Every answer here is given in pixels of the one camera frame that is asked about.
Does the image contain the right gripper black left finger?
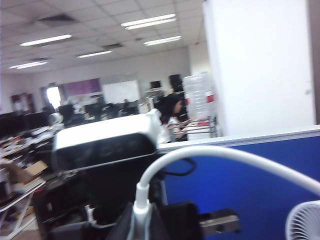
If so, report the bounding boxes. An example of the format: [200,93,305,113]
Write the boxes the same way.
[106,202,136,240]

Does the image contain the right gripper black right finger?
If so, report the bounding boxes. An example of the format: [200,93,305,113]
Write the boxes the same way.
[149,203,166,240]

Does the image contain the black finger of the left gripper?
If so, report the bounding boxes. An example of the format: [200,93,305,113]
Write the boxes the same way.
[159,201,202,240]

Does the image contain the white Type-C charging cable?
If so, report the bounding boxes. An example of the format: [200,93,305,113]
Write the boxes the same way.
[132,146,320,240]

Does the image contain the blue office partition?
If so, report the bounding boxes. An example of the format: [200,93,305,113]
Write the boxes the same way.
[158,124,320,240]

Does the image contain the brown cardboard box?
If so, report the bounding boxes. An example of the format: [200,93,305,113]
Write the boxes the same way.
[4,159,49,186]

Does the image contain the person with black hair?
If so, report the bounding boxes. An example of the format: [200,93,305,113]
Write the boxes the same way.
[156,96,195,145]

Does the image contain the stack of water bottles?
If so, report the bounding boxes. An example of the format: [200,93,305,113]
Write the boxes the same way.
[182,71,217,138]

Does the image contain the white desk fan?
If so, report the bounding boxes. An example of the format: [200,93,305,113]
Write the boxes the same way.
[284,199,320,240]

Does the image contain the white whiteboard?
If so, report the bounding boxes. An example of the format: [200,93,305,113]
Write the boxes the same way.
[102,79,140,102]

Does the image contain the red-brown bookshelf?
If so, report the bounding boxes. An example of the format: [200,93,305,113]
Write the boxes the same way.
[9,92,35,115]

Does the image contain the ceiling strip light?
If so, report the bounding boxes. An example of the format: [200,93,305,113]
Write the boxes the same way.
[8,60,49,70]
[120,13,177,31]
[143,35,183,47]
[76,49,113,59]
[19,34,73,47]

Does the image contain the purple wall poster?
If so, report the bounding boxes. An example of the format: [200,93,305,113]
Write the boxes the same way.
[66,78,101,96]

